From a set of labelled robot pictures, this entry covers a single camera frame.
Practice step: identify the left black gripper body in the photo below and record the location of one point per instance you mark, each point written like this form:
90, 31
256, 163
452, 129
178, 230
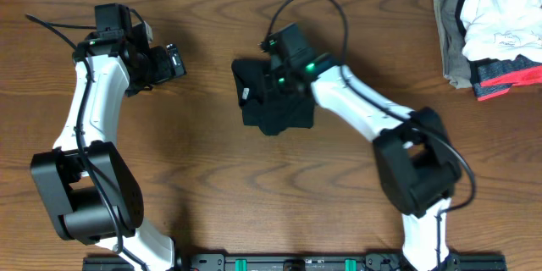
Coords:
155, 68

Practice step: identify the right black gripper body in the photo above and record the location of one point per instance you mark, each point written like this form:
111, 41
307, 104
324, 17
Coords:
276, 83

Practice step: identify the black polo shirt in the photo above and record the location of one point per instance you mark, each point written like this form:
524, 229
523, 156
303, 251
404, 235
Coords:
271, 117

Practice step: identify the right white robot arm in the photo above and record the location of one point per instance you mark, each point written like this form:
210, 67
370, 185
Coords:
416, 164

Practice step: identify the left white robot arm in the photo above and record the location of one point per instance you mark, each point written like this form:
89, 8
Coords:
85, 185

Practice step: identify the khaki folded garment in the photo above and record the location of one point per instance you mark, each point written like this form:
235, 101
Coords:
456, 68

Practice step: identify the grey red folded garment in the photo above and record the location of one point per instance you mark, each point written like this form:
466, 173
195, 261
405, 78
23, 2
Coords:
492, 78

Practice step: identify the white folded garment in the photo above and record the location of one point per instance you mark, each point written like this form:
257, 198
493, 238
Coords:
501, 29

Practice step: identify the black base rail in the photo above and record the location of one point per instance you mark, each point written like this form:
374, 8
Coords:
372, 261

